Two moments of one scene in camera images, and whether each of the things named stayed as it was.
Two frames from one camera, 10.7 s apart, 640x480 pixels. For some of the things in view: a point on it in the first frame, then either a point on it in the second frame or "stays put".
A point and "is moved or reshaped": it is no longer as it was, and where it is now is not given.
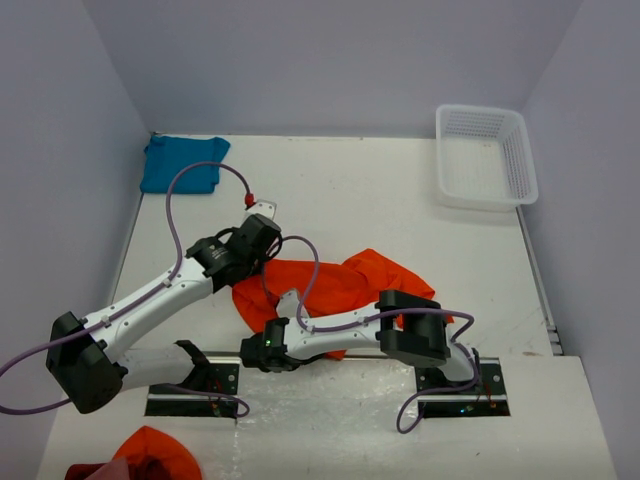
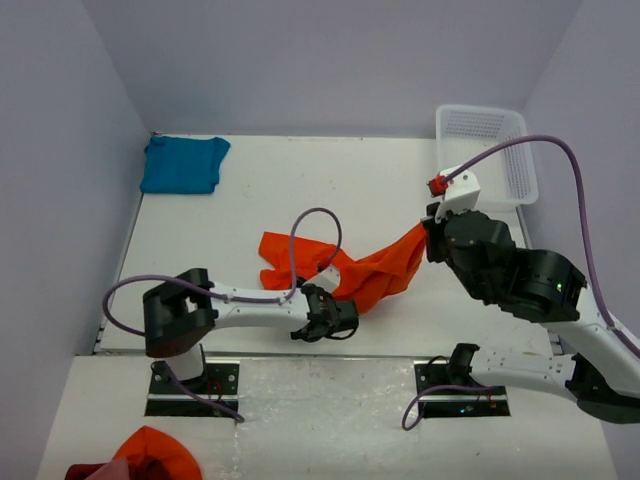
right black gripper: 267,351 to 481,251
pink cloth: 117,469 stays put
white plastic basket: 484,158 stays put
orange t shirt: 344,286 is moved or reshaped
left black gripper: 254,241 to 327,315
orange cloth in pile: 153,455 stays put
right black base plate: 488,399 stays put
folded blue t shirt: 163,156 stays put
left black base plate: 210,390 stays put
